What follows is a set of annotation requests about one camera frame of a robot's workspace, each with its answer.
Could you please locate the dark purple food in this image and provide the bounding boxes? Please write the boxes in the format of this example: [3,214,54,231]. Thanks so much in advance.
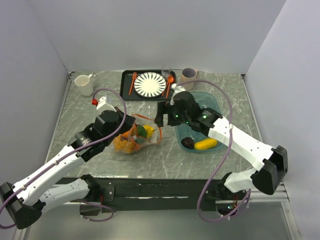
[181,137,195,150]

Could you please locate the green lime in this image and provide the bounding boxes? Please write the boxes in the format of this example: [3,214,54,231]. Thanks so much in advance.
[135,124,147,145]

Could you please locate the clear zip top bag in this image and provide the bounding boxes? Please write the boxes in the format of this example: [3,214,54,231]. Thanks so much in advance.
[112,114,163,154]

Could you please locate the orange fruit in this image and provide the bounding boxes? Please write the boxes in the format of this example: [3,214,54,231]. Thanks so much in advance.
[114,136,135,154]

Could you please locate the yellow banana toy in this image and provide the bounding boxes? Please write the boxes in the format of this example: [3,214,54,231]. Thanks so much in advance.
[194,138,218,151]

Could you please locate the yellow lumpy food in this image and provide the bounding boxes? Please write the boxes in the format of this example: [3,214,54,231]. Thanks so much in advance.
[143,125,155,138]

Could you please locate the golden ginger root toy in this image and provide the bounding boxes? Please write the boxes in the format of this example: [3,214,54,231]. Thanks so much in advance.
[113,135,128,152]

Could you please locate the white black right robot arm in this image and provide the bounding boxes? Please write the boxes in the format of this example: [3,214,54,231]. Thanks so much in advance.
[154,91,288,199]

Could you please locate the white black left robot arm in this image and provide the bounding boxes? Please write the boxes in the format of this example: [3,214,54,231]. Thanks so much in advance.
[0,109,136,230]

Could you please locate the orange plastic spoon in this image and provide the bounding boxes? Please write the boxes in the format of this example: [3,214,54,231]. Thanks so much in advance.
[166,75,174,98]

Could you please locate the beige mug purple inside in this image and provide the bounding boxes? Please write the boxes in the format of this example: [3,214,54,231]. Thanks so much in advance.
[180,67,199,91]

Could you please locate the white mug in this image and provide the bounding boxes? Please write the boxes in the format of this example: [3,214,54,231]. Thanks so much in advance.
[74,74,94,97]

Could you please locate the white black striped plate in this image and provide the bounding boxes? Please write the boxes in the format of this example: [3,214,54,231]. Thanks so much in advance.
[133,72,167,98]

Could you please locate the clear drinking glass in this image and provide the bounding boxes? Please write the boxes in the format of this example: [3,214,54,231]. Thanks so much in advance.
[161,65,172,80]

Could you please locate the orange plastic fork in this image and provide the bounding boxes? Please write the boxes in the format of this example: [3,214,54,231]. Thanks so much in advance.
[128,72,137,96]

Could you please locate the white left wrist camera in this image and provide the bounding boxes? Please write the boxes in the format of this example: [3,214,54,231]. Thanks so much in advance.
[91,95,116,113]

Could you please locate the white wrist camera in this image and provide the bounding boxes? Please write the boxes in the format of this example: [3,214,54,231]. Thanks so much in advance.
[170,83,186,106]
[91,95,116,113]

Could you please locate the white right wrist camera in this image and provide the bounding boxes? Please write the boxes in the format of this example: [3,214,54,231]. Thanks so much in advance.
[170,83,186,106]

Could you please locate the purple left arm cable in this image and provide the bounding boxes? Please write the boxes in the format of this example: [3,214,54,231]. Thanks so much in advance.
[0,87,127,230]

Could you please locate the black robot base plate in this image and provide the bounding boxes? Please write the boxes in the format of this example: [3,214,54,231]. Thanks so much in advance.
[68,174,248,212]

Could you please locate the aluminium frame rail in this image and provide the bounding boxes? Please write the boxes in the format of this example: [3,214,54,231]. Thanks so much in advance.
[23,183,291,206]

